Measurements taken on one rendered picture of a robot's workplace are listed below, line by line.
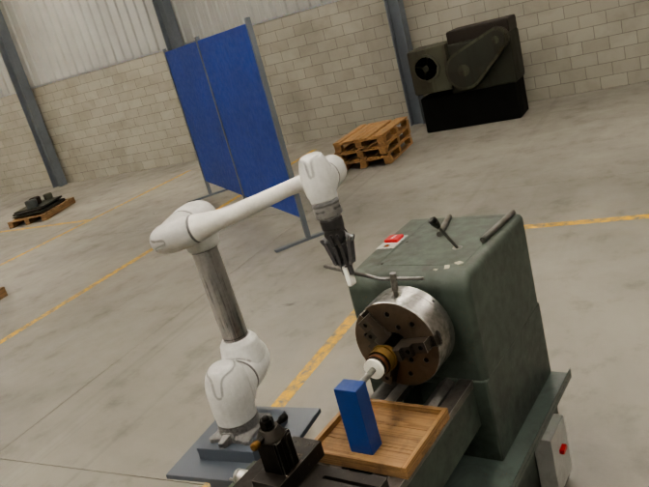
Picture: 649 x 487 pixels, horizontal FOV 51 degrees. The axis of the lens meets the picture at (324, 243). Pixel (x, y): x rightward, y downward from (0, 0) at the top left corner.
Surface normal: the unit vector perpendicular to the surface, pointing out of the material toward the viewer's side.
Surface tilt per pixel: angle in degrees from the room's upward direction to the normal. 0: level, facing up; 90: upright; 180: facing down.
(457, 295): 90
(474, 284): 90
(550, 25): 90
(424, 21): 90
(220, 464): 0
